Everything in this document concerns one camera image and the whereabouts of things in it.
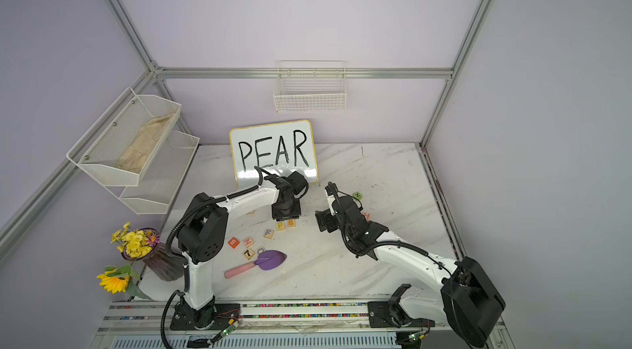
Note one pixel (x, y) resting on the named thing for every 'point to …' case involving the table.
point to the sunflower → (117, 279)
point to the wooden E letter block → (291, 223)
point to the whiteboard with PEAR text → (289, 146)
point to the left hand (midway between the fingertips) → (291, 219)
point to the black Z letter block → (248, 253)
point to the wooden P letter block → (281, 226)
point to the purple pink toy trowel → (265, 260)
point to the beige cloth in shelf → (132, 157)
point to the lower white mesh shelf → (160, 183)
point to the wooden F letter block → (268, 234)
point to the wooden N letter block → (248, 242)
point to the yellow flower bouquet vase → (144, 244)
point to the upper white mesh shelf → (119, 147)
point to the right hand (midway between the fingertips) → (324, 208)
